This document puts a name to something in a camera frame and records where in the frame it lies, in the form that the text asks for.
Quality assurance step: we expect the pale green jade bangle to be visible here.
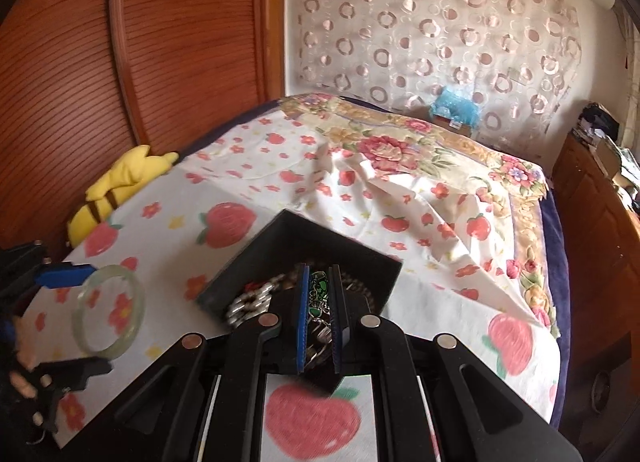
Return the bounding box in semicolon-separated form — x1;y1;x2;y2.
72;265;145;360

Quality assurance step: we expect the white pearl necklace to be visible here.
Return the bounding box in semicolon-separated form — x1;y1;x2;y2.
223;272;288;329

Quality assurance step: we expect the green enamel brooch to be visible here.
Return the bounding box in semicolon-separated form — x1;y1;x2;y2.
308;270;330;318

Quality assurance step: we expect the black jewelry box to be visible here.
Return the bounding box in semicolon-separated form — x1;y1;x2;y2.
196;211;401;390

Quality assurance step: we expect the person's left hand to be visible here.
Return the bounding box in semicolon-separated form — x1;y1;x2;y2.
1;311;37;399

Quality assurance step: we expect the yellow plush toy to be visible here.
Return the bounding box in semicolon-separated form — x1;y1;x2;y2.
67;144;179;247

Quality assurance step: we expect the floral quilt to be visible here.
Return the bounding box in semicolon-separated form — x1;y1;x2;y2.
279;93;561;337

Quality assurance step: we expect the navy blue blanket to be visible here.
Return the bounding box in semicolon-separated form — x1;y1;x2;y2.
539;189;572;428

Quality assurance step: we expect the red wooden wardrobe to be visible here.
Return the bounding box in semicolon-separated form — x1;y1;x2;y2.
1;0;284;256

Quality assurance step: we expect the wooden sideboard cabinet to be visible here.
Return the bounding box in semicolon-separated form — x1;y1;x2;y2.
552;135;639;392

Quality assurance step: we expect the pile of clothes and papers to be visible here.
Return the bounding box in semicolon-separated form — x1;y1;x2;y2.
572;102;639;214

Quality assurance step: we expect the pink circle pattern curtain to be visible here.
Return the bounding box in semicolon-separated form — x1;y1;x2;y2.
286;0;582;160

